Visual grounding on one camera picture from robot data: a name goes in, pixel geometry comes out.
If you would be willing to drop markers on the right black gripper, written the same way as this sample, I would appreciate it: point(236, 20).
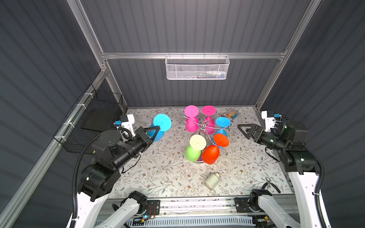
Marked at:
point(259, 130)

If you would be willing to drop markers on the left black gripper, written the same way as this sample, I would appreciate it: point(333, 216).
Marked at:
point(141, 133)

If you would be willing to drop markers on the blue wine glass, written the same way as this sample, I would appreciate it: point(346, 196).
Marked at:
point(223, 126)
point(164, 122)

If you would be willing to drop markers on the green wine glass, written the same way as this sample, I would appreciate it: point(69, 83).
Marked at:
point(196, 144)

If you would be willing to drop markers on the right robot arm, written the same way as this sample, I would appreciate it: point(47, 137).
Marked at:
point(305, 171)

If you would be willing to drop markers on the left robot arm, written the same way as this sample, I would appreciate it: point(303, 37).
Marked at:
point(114, 148)

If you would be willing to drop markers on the pink wine glass left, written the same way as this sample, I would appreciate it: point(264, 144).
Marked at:
point(191, 112)

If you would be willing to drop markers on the pink wine glass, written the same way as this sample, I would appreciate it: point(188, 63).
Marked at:
point(209, 111)
point(191, 112)

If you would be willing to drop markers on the red wine glass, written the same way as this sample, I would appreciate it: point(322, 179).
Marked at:
point(211, 154)

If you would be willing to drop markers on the pink wine glass right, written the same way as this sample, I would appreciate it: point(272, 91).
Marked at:
point(209, 111)

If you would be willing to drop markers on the chrome wine glass rack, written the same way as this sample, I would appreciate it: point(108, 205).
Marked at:
point(201, 131)

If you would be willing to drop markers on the pack of coloured markers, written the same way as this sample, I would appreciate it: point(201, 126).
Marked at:
point(231, 114)

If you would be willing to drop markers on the floral table mat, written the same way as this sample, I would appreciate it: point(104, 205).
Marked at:
point(163, 171)

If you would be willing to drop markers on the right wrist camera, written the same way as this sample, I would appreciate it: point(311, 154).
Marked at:
point(271, 119)

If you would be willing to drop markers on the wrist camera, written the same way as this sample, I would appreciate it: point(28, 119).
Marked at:
point(125, 125)
point(271, 119)

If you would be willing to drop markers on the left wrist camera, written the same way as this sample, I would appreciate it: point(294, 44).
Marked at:
point(125, 125)

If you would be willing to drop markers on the pliers black handles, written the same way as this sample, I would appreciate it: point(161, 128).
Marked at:
point(269, 184)

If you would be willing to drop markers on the black wire wall basket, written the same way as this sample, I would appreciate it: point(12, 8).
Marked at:
point(92, 116)

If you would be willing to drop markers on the white mesh wall basket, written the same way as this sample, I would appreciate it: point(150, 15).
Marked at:
point(197, 67)

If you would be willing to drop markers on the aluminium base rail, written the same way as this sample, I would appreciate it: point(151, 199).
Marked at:
point(202, 206)

